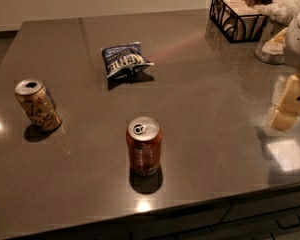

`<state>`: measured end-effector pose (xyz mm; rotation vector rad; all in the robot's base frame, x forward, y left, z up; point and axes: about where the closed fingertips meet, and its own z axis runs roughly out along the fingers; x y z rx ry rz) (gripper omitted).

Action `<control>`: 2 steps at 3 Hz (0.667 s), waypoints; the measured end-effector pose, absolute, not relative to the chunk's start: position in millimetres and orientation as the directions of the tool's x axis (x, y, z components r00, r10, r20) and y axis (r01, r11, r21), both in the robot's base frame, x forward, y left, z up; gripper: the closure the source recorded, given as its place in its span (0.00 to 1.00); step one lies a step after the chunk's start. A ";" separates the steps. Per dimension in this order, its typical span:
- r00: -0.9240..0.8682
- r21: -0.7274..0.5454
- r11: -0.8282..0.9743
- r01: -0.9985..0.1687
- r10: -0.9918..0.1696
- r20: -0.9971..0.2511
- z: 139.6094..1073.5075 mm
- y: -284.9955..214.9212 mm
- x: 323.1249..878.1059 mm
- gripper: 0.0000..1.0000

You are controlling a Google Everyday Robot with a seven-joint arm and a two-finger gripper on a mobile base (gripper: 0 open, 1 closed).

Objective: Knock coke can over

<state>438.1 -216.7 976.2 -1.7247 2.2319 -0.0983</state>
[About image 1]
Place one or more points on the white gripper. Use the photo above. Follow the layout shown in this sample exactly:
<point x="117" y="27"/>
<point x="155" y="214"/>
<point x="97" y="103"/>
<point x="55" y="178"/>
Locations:
<point x="299" y="45"/>

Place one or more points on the red coke can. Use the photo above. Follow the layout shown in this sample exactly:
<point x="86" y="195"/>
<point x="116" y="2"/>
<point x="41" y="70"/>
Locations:
<point x="144" y="140"/>

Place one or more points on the gold soda can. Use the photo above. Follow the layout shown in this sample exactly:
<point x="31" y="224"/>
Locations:
<point x="36" y="101"/>

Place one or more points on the white crumpled napkins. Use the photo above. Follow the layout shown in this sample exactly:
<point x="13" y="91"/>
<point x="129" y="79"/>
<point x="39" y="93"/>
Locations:
<point x="282" y="11"/>

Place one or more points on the dark cabinet drawer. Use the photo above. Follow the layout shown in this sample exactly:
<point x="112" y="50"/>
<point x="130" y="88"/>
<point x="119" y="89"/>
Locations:
<point x="259" y="204"/>

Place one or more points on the blue chip bag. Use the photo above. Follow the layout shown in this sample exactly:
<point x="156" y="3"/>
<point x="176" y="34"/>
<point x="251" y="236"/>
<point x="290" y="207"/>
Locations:
<point x="124" y="60"/>

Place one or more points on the black wire napkin basket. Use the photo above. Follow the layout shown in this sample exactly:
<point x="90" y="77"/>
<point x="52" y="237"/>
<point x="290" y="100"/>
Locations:
<point x="238" y="20"/>

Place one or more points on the black drawer handle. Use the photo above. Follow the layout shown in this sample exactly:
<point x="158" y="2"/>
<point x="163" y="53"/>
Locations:
<point x="288" y="222"/>

